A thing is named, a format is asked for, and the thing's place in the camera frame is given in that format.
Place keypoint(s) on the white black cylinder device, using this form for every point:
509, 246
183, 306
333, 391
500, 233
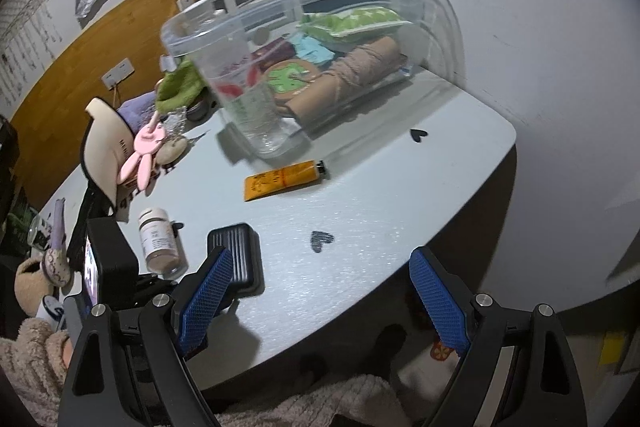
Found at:
52, 312

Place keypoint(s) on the black white mug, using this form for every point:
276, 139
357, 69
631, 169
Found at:
39, 233

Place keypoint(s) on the light blue plastic packet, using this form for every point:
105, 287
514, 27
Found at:
310, 49

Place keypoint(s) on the beige fluffy earmuffs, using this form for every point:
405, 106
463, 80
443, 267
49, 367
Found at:
31, 286

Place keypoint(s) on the green dotted white packet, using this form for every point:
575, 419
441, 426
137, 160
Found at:
351, 24

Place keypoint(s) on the white capped supplement bottle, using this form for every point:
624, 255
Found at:
158, 242

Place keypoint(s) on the white wall power strip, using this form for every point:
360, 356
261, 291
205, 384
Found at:
118, 73

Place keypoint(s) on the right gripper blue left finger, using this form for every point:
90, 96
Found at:
199, 295

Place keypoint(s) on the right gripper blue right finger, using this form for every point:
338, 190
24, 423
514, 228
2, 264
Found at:
444, 299

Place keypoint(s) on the black winter glove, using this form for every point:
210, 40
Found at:
94, 204

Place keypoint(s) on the black small case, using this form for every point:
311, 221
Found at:
243, 243

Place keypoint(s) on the purple fluffy cloth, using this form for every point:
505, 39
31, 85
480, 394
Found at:
137, 112

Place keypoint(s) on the orange hand cream tube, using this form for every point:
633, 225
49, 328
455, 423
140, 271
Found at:
283, 179

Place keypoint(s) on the green fluffy hat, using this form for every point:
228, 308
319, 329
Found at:
179, 88

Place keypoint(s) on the beige black sun visor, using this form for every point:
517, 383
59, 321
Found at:
107, 144

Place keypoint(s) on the red cigarette pack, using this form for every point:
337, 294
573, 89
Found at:
272, 53

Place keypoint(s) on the patterned fabric ball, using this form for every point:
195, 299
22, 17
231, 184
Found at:
55, 267

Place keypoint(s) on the cardboard tube with twine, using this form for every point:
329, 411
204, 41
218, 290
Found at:
346, 79

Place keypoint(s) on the clear plastic storage bin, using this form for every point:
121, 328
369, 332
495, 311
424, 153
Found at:
432, 43

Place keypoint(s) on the clear plastic water bottle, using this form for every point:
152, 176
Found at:
247, 99

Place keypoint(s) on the pink bunny hand mirror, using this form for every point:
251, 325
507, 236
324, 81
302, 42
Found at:
147, 142

